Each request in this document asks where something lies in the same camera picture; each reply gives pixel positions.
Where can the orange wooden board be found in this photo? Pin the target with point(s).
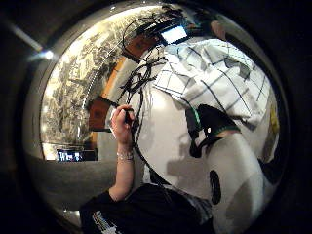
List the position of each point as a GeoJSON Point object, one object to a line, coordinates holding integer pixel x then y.
{"type": "Point", "coordinates": [113, 78]}

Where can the brown wooden cabinet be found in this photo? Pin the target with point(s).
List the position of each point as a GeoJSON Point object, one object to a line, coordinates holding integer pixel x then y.
{"type": "Point", "coordinates": [97, 114]}

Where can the bright lit monitor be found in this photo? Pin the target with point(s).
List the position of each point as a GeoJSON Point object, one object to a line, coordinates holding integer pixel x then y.
{"type": "Point", "coordinates": [174, 34]}

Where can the dark screen with white text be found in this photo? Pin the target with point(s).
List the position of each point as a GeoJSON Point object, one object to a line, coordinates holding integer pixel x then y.
{"type": "Point", "coordinates": [73, 156]}

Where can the yellow object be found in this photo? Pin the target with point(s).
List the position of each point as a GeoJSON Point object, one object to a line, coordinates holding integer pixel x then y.
{"type": "Point", "coordinates": [275, 123]}

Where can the white checked cloth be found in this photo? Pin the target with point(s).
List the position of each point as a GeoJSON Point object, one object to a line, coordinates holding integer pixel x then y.
{"type": "Point", "coordinates": [214, 74]}

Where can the person's black shirt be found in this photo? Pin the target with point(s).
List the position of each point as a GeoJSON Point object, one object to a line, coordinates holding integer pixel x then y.
{"type": "Point", "coordinates": [146, 211]}

